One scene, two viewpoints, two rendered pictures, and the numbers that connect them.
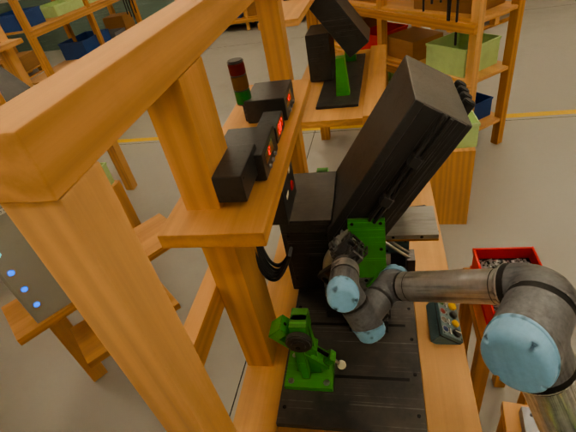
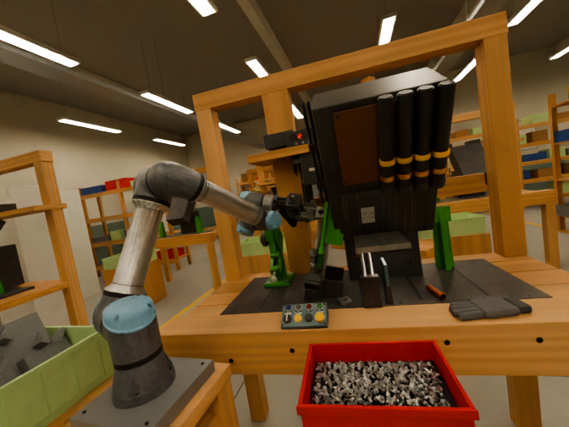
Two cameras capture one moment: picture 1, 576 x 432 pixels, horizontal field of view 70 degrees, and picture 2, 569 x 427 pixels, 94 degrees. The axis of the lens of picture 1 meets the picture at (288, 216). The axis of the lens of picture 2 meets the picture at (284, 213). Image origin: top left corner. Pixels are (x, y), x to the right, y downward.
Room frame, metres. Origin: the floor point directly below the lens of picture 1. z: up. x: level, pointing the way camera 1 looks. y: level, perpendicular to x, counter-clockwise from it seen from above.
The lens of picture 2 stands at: (0.75, -1.28, 1.33)
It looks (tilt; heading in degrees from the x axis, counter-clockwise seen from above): 4 degrees down; 88
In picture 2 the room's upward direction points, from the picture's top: 9 degrees counter-clockwise
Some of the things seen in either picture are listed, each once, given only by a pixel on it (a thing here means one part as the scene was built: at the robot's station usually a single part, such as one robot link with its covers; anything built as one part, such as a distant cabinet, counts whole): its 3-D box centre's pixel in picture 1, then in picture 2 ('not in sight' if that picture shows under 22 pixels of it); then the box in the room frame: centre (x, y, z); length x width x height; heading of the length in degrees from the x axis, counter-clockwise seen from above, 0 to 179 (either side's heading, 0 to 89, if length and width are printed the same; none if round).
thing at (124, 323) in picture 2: not in sight; (131, 325); (0.34, -0.58, 1.05); 0.13 x 0.12 x 0.14; 133
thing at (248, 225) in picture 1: (254, 142); (339, 145); (1.14, 0.05, 1.52); 0.90 x 0.25 x 0.04; 164
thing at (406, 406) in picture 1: (354, 283); (360, 286); (1.07, -0.20, 0.89); 1.10 x 0.42 x 0.02; 164
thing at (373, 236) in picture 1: (367, 242); (332, 226); (0.98, -0.23, 1.17); 0.13 x 0.12 x 0.20; 164
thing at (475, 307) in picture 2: not in sight; (483, 306); (1.32, -0.55, 0.91); 0.20 x 0.11 x 0.03; 172
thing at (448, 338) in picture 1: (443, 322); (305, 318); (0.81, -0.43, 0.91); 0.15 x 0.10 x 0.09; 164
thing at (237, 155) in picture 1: (237, 172); (280, 141); (0.85, 0.10, 1.59); 0.15 x 0.07 x 0.07; 164
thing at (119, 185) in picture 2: not in sight; (132, 224); (-2.59, 5.26, 1.13); 2.48 x 0.54 x 2.27; 162
